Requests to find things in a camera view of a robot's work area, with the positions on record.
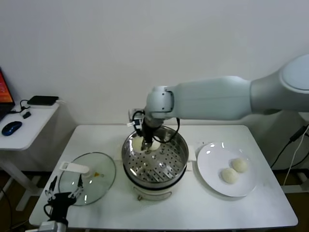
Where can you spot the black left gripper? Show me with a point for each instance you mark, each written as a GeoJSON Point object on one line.
{"type": "Point", "coordinates": [62, 201]}

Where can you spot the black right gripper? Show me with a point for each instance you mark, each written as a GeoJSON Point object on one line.
{"type": "Point", "coordinates": [149, 130]}

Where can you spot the white steamed baozi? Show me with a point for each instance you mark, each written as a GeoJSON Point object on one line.
{"type": "Point", "coordinates": [137, 144]}
{"type": "Point", "coordinates": [239, 165]}
{"type": "Point", "coordinates": [155, 146]}
{"type": "Point", "coordinates": [229, 175]}

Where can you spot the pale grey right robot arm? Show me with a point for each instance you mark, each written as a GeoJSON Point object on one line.
{"type": "Point", "coordinates": [217, 96]}

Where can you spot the stainless steel steamer basket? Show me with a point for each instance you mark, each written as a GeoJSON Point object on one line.
{"type": "Point", "coordinates": [166, 159]}

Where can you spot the white side desk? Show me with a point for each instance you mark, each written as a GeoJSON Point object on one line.
{"type": "Point", "coordinates": [29, 137]}

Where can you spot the white round plate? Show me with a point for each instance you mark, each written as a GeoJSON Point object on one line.
{"type": "Point", "coordinates": [217, 154]}

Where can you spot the blue computer mouse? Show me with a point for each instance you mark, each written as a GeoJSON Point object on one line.
{"type": "Point", "coordinates": [11, 127]}

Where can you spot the small black adapter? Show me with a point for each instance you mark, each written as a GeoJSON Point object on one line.
{"type": "Point", "coordinates": [26, 115]}

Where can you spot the flat black box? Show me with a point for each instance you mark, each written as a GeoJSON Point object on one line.
{"type": "Point", "coordinates": [43, 100]}

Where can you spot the white desk foot bar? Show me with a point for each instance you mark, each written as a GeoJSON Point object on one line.
{"type": "Point", "coordinates": [295, 189]}

